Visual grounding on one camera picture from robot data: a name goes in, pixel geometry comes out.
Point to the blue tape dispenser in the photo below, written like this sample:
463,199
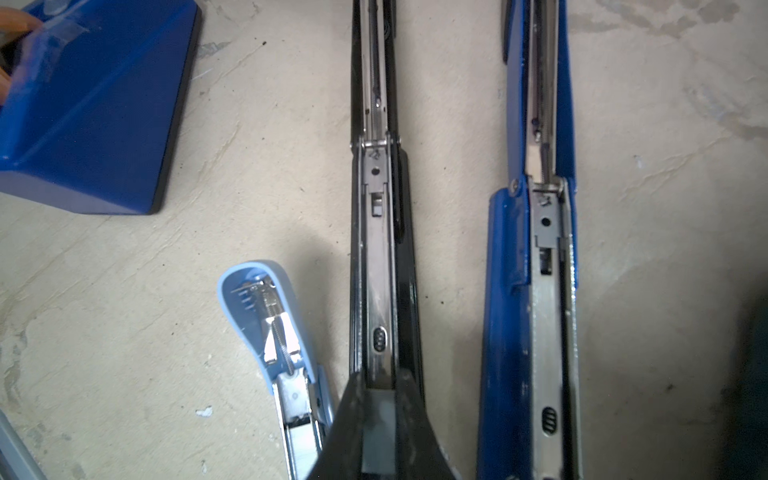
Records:
92,116

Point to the teal plastic tray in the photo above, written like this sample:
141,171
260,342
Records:
745,448

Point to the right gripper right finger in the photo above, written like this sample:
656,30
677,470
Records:
418,453

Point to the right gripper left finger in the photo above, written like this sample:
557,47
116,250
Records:
341,457

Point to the blue and black stapler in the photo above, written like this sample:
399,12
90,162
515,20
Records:
529,414

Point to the grey staple strip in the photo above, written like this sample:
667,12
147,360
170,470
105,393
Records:
379,434

